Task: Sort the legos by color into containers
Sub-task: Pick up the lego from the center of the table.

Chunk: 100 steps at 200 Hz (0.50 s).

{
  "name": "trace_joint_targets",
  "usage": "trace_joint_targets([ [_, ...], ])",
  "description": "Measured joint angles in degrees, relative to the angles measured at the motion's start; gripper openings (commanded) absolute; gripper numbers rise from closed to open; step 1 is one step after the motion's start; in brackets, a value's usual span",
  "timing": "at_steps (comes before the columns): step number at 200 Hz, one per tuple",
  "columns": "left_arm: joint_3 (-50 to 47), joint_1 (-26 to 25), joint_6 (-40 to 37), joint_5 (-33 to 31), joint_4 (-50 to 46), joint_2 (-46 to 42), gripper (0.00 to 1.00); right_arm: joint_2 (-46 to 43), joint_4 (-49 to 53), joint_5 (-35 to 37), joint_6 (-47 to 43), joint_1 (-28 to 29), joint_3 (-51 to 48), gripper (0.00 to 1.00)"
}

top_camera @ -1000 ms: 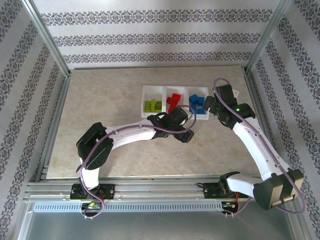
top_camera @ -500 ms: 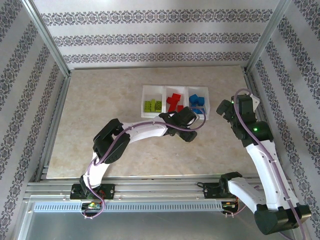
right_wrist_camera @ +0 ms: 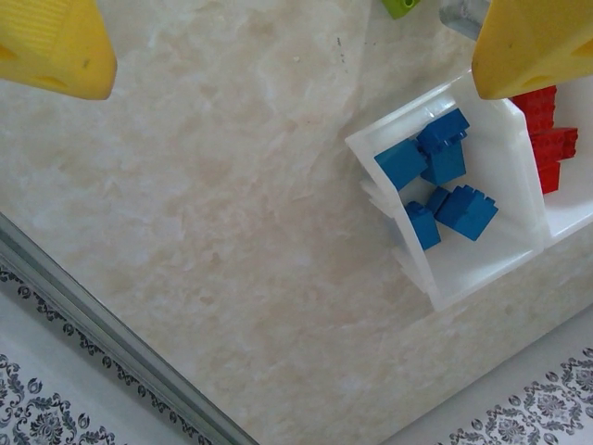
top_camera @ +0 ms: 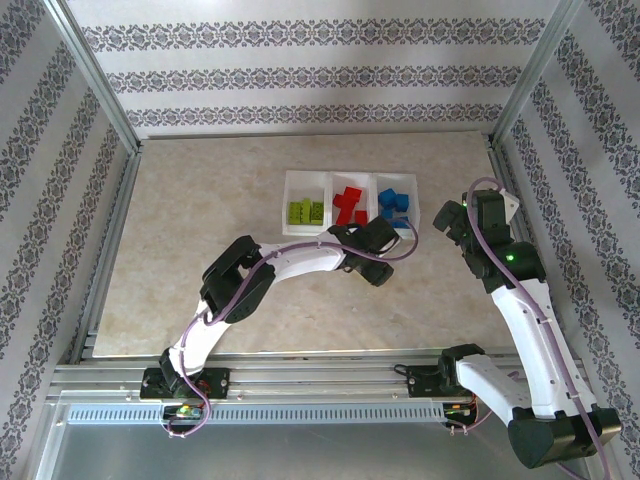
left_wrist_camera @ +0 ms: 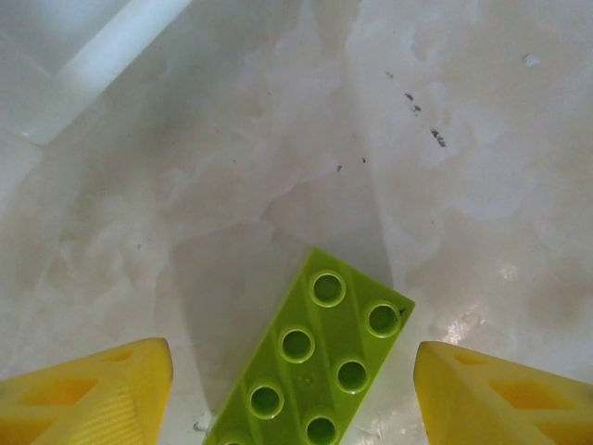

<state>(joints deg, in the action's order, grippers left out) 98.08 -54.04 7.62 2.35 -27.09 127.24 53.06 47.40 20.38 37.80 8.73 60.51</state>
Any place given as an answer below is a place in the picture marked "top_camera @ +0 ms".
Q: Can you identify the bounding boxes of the large red lego brick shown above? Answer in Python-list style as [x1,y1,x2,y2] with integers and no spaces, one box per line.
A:
[332,186,367,209]

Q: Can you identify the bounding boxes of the white three-compartment container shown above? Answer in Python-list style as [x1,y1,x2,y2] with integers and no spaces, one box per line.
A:
[281,169,421,239]

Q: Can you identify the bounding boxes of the grey metal sheet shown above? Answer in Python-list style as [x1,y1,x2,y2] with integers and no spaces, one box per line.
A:
[29,399,609,480]

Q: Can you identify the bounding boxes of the left small circuit board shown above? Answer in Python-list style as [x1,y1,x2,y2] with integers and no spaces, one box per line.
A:
[162,404,204,420]

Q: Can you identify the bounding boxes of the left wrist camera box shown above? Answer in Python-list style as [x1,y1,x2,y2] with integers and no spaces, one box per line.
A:
[355,217,402,257]

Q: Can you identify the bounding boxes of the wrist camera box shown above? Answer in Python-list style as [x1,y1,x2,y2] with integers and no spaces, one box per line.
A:
[467,188,520,236]
[355,217,402,257]

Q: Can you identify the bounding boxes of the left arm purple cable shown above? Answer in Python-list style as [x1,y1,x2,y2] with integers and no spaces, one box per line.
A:
[162,219,420,441]

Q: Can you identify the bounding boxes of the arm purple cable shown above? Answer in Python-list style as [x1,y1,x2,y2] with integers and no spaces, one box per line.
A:
[447,177,614,480]
[162,219,420,441]

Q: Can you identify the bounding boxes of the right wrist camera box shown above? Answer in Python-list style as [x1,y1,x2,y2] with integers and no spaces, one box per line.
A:
[467,188,520,236]

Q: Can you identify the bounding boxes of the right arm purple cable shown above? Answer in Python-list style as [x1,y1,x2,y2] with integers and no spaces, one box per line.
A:
[447,177,614,480]

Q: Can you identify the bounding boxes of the right aluminium side rail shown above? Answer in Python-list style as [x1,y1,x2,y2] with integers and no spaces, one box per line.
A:
[484,134,571,361]

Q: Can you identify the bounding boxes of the aluminium side rail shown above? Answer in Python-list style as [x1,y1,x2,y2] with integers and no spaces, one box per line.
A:
[69,147,144,364]
[484,134,571,361]

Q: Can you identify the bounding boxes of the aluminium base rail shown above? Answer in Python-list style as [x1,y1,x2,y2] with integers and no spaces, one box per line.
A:
[47,349,587,401]

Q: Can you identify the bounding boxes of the slotted grey cable duct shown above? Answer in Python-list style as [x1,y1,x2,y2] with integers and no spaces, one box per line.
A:
[64,402,449,426]

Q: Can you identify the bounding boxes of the right aluminium frame post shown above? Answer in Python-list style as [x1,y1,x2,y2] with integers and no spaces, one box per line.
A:
[492,0,586,146]

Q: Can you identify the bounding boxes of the aluminium frame post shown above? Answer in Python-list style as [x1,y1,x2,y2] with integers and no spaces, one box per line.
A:
[492,0,586,146]
[42,0,144,154]

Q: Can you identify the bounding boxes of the left aluminium side rail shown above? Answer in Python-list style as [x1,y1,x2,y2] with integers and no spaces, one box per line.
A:
[69,147,144,364]

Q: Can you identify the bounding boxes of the left aluminium frame post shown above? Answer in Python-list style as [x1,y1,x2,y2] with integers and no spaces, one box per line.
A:
[42,0,144,154]

